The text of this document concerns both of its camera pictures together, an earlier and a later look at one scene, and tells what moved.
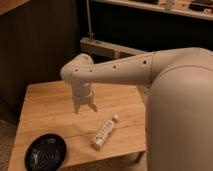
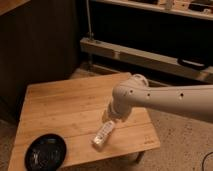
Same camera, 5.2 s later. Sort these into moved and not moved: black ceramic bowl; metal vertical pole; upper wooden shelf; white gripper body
Moved: white gripper body
Not moved: black ceramic bowl; metal vertical pole; upper wooden shelf
